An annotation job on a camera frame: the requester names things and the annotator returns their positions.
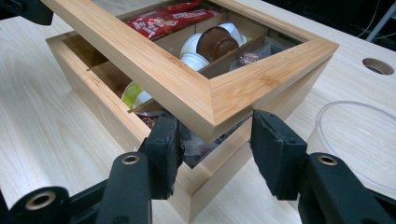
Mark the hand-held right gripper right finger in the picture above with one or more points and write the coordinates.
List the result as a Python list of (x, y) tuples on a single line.
[(277, 155)]

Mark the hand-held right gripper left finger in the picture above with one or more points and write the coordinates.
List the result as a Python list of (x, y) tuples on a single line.
[(162, 155)]

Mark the wooden tea box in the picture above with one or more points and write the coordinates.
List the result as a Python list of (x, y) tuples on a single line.
[(199, 93)]

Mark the dark foil tea packet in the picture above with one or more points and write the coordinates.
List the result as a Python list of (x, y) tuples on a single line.
[(199, 146), (249, 57)]

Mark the green label capsule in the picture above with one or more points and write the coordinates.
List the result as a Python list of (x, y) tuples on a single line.
[(135, 95)]

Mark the clear plastic cup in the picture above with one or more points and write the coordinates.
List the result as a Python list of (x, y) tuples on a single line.
[(358, 146)]

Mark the white coffee capsule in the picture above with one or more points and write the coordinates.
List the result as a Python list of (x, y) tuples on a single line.
[(190, 43), (194, 60), (235, 31)]

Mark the brown coffee capsule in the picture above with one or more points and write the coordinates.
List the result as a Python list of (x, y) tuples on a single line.
[(216, 43)]

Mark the red drink mix packet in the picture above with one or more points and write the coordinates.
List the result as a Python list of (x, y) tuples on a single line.
[(168, 25), (174, 7)]

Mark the white desk frame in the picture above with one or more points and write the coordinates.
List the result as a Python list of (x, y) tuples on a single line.
[(381, 21)]

